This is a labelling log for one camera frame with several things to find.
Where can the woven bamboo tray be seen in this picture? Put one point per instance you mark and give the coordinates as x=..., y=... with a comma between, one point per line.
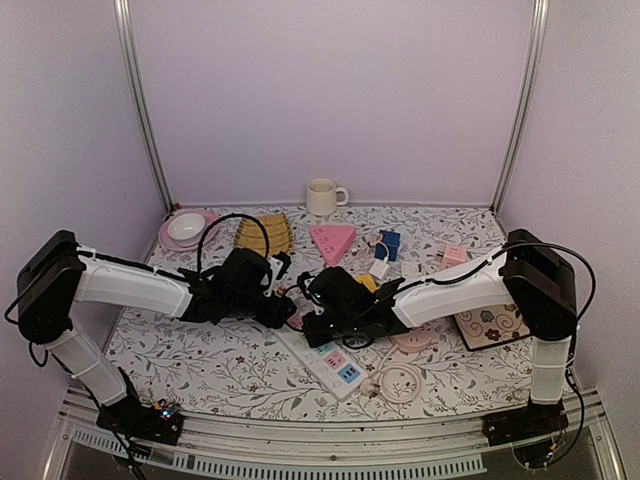
x=279, y=233

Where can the white bowl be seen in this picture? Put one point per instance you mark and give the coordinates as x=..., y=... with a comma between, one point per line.
x=186, y=228

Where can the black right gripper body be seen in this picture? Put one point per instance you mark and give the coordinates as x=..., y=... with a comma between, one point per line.
x=344, y=325

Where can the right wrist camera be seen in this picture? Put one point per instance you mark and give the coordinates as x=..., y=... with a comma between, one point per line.
x=303, y=281

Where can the pink plate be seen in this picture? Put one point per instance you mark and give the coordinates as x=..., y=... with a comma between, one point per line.
x=167, y=243

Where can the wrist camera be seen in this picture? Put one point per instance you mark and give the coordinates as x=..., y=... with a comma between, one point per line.
x=303, y=281
x=279, y=265

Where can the pink plug adapter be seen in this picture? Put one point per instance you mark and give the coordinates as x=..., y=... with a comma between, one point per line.
x=296, y=323

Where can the round pink power socket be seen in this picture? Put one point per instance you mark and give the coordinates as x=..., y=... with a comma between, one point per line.
x=413, y=341

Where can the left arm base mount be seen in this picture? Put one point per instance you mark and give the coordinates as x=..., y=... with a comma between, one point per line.
x=161, y=422

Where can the dark blue cube socket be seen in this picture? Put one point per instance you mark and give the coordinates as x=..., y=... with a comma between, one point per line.
x=388, y=246

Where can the white power strip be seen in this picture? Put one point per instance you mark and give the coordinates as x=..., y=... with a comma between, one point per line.
x=330, y=364

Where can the floral square plate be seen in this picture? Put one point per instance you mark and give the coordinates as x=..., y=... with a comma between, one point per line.
x=491, y=326

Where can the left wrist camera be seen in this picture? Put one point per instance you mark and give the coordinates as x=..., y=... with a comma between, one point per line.
x=279, y=265

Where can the white charger left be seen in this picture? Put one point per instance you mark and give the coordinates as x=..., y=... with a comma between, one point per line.
x=379, y=269

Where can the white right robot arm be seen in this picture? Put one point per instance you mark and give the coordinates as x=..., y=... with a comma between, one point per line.
x=524, y=284

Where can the cream ceramic mug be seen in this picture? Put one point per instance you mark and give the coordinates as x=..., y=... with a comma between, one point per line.
x=324, y=196

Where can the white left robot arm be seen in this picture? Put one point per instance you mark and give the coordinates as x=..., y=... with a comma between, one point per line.
x=64, y=278

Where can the pink triangular power socket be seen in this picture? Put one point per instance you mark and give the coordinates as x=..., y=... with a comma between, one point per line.
x=333, y=241

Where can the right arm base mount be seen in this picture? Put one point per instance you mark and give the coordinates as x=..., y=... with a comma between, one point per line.
x=519, y=424

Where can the yellow cube socket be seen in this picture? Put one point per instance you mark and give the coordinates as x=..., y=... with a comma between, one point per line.
x=368, y=281

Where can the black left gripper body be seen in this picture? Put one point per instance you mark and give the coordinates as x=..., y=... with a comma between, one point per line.
x=243, y=308

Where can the small pink cube socket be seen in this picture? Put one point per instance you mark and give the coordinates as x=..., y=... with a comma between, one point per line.
x=451, y=256

